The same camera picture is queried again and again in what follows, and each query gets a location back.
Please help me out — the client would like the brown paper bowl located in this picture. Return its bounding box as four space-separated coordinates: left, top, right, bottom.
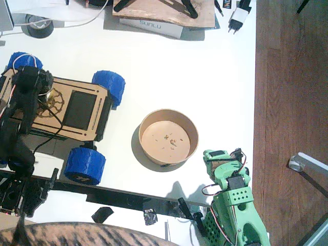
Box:
138 109 200 166

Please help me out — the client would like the blue rover wheel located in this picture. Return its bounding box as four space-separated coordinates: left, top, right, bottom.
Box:
64 146 107 186
7 52 44 75
91 70 126 109

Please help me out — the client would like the wooden rover body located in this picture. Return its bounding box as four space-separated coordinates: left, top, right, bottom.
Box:
0 68 112 142

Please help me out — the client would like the black tape roll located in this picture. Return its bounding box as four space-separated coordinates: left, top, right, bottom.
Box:
22 14 54 39

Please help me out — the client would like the black table clamp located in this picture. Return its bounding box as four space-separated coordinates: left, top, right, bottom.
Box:
177 197 209 238
39 168 60 203

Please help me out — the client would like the grey box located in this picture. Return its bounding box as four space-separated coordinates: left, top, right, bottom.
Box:
0 0 15 32

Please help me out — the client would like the crumpled black tape piece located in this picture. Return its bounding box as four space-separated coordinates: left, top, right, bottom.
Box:
142 209 158 226

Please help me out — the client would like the dark round object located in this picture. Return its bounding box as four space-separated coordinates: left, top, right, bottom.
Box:
86 0 113 8

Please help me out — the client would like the grey metal leg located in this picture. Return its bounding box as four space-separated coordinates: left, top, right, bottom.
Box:
288 152 328 181

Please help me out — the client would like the black mounting plank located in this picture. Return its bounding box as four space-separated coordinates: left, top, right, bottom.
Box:
0 170 213 220

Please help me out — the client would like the white sunlu box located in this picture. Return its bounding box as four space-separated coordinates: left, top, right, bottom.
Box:
119 17 184 39

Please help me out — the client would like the black stand leg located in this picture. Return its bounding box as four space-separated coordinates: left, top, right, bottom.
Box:
180 0 199 20
114 0 141 13

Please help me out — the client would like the wooden board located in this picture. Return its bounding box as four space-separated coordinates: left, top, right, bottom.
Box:
112 0 216 28

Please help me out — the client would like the grey metal bar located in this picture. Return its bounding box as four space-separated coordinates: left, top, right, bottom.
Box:
298 217 328 246

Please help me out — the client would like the white black power adapter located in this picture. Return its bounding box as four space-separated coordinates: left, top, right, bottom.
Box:
227 0 253 35

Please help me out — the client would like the black pen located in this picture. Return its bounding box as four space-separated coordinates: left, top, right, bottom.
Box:
214 0 224 17

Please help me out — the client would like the striped brown fabric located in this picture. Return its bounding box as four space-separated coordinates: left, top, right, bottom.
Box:
0 221 177 246

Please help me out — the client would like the black arm servo wire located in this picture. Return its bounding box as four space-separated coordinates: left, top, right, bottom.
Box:
11 53 43 75

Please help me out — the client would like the green arm servo wire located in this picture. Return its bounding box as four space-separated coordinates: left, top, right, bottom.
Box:
201 183 221 198

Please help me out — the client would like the black camera cable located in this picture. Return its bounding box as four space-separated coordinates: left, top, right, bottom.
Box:
33 98 65 156

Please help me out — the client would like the white cable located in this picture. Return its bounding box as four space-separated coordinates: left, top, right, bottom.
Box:
12 0 110 29

